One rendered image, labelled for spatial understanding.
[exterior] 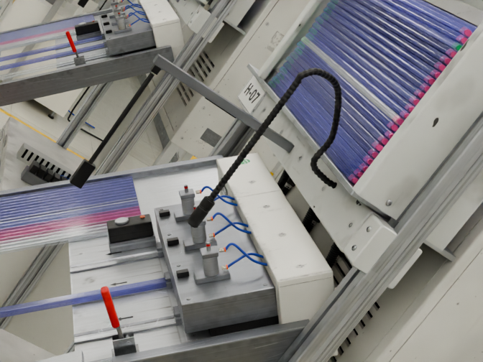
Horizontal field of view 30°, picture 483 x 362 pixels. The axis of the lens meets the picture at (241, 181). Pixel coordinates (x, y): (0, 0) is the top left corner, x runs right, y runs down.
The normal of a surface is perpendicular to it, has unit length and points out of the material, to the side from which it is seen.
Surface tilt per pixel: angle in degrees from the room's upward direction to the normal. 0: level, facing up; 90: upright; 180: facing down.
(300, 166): 90
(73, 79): 90
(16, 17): 90
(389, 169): 90
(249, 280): 42
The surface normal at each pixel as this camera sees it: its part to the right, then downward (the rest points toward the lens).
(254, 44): 0.20, 0.37
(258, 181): -0.10, -0.92
